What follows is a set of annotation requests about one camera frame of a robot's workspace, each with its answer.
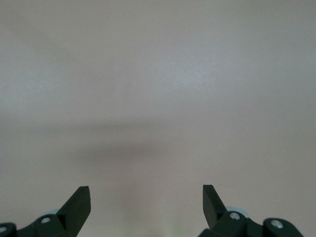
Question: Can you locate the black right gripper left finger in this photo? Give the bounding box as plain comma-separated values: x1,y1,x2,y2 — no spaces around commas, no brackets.
0,186,92,237

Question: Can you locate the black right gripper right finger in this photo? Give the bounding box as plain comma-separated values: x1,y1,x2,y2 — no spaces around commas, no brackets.
202,184,305,237

